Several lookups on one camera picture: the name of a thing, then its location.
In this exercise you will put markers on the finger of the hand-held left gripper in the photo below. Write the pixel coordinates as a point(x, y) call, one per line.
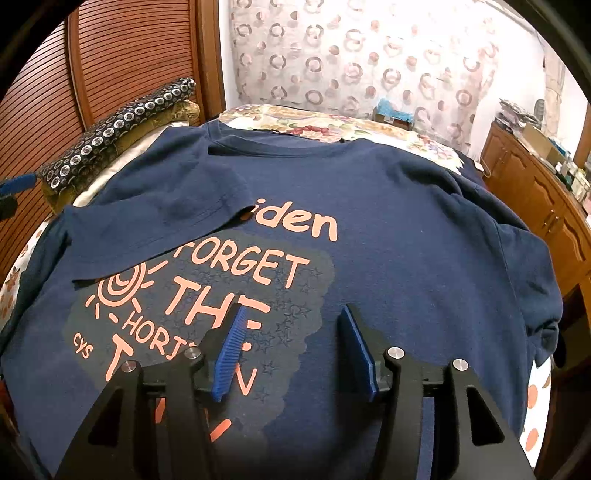
point(18, 183)

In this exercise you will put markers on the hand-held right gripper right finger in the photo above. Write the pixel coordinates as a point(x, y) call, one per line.
point(358, 355)

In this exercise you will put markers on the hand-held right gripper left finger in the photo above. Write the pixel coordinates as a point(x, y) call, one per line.
point(228, 355)

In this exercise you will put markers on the navy printed t-shirt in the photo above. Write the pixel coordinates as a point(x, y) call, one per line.
point(392, 240)

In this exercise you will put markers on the dark circle-patterned pillow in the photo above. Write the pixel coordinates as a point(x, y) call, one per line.
point(115, 124)

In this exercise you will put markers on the cream folded blanket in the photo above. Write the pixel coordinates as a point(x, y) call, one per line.
point(152, 136)

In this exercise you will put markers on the wooden louvered wardrobe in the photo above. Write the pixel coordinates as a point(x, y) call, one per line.
point(115, 46)

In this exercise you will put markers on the orange fruit print blanket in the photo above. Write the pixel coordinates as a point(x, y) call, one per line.
point(535, 401)

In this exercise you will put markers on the wooden sideboard cabinet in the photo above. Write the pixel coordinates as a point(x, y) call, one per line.
point(521, 175)

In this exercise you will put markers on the blue box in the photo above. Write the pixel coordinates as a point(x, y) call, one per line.
point(392, 113)

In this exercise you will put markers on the row of small bottles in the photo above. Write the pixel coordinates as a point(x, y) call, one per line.
point(575, 177)

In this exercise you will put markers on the cardboard box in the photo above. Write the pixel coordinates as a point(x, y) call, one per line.
point(540, 141)

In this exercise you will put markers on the patterned fabric pile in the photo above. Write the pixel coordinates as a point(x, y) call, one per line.
point(517, 113)

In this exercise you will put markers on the circle-patterned sheer curtain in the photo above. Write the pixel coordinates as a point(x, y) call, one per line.
point(323, 46)

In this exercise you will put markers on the beige lace curtain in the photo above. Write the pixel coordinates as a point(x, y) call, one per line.
point(554, 87)

